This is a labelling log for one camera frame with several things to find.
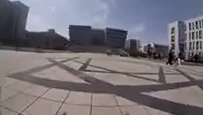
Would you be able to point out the grey paved plaza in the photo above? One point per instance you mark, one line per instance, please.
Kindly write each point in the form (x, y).
(98, 76)

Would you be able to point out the wide dark office building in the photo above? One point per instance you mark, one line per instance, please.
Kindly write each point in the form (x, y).
(97, 36)

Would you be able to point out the grey building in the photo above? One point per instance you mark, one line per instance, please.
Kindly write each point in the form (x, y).
(133, 45)

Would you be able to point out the low dark building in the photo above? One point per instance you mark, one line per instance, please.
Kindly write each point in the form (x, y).
(47, 39)

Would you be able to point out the person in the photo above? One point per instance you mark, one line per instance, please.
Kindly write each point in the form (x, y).
(170, 57)

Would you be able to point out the white multi-storey building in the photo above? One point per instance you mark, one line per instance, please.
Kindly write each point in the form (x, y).
(197, 38)

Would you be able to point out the tall dark building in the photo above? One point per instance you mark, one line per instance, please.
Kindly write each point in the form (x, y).
(8, 22)

